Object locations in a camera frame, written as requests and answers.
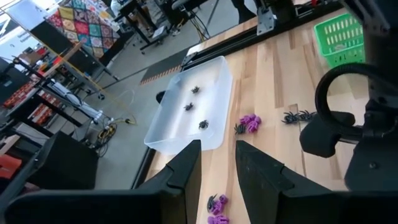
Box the black aluminium table frame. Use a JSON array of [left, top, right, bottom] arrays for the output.
[[130, 0, 346, 190]]

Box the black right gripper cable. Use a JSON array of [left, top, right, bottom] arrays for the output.
[[314, 63, 398, 138]]

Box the black angular panel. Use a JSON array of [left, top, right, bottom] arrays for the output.
[[26, 130, 100, 191]]

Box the black table clamp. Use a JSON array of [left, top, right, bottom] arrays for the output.
[[155, 90, 167, 105]]

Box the yellow floor cable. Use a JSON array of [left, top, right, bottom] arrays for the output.
[[93, 88, 138, 153]]

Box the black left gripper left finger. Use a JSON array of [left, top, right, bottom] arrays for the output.
[[136, 139, 202, 224]]

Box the purple plastic skeleton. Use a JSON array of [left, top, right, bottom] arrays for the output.
[[207, 214, 231, 224], [211, 194, 229, 216], [238, 113, 262, 134]]

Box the black desk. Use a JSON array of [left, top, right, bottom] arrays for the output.
[[119, 0, 175, 55]]

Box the clear plastic bin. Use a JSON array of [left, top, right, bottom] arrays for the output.
[[144, 55, 234, 156]]

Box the orange striped floor mat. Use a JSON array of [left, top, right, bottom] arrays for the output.
[[139, 46, 189, 86]]

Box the green plastic basket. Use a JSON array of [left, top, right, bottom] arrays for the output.
[[313, 12, 366, 69]]

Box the colourful patchwork quilt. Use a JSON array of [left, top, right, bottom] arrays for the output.
[[45, 0, 121, 60]]

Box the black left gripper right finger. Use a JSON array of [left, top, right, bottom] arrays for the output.
[[235, 140, 312, 224]]

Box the shelf rack with red boxes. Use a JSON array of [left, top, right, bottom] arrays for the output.
[[0, 55, 103, 131]]

